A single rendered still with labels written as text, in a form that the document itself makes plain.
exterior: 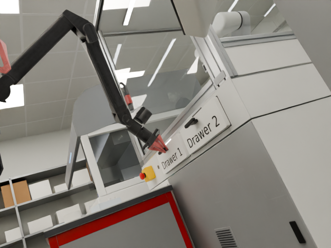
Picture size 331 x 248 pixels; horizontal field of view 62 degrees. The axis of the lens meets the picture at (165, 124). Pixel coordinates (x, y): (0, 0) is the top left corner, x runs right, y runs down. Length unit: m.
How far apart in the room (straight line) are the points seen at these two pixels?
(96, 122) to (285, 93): 1.50
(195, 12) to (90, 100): 1.79
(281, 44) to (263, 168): 0.49
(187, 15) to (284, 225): 0.63
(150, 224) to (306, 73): 0.89
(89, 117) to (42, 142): 3.51
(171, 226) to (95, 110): 1.18
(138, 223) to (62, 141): 4.46
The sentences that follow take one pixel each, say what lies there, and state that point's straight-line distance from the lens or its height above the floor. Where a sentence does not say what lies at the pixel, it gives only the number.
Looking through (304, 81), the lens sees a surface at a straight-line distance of 1.08.
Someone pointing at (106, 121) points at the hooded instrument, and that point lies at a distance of 2.16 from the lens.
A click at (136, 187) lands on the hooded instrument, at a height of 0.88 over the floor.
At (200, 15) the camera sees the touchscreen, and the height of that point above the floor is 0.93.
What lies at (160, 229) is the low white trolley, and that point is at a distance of 1.33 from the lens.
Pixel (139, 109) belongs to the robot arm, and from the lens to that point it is 1.24.
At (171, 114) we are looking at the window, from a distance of 1.25.
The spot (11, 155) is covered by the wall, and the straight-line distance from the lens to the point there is 5.55.
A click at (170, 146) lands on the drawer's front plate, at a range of 1.26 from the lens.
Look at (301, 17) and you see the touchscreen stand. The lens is 0.35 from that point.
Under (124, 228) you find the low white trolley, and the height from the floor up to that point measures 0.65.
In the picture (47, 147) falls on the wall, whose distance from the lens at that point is 5.59.
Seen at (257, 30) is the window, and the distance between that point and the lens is 1.13.
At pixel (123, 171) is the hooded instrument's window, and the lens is 2.08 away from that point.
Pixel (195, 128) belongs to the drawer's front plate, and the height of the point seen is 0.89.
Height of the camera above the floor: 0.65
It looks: 16 degrees up
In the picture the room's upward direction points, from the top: 23 degrees counter-clockwise
